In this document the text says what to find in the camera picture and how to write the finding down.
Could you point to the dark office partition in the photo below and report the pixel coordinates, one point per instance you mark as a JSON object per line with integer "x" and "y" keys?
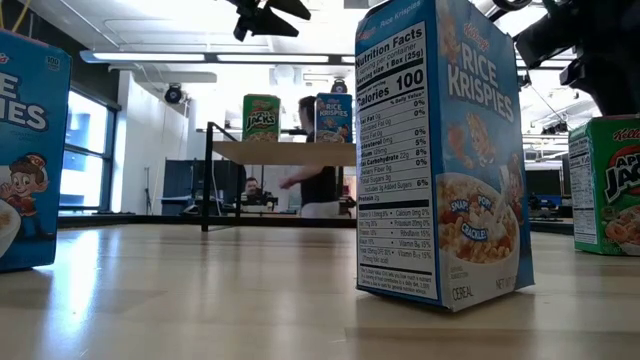
{"x": 185, "y": 185}

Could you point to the black monitor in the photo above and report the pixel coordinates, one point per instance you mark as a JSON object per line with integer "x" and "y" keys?
{"x": 544, "y": 182}

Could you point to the person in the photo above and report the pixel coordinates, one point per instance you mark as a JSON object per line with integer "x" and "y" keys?
{"x": 251, "y": 185}
{"x": 320, "y": 187}

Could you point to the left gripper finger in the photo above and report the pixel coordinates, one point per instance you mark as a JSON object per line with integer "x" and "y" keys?
{"x": 270, "y": 25}
{"x": 287, "y": 6}

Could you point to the wooden shelf with black legs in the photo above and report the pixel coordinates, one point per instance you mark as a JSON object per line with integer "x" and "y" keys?
{"x": 285, "y": 153}

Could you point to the black aluminium table frame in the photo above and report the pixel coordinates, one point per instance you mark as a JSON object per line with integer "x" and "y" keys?
{"x": 150, "y": 220}

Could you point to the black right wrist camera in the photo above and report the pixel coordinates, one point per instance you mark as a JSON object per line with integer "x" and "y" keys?
{"x": 547, "y": 42}

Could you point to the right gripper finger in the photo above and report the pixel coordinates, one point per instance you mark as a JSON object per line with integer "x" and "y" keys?
{"x": 622, "y": 100}

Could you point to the blue Rice Krispies cereal box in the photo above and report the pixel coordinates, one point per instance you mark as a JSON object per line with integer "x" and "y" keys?
{"x": 440, "y": 150}
{"x": 35, "y": 150}
{"x": 333, "y": 120}

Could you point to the large window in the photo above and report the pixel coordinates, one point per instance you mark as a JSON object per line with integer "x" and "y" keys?
{"x": 87, "y": 150}

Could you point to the long ceiling light strip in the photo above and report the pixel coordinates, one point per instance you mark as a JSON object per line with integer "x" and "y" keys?
{"x": 150, "y": 57}

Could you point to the green Apple Jacks cereal box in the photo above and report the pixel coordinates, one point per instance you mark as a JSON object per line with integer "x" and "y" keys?
{"x": 610, "y": 190}
{"x": 261, "y": 120}

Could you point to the black round ceiling device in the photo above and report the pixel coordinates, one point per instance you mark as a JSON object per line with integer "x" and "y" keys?
{"x": 339, "y": 86}
{"x": 173, "y": 94}

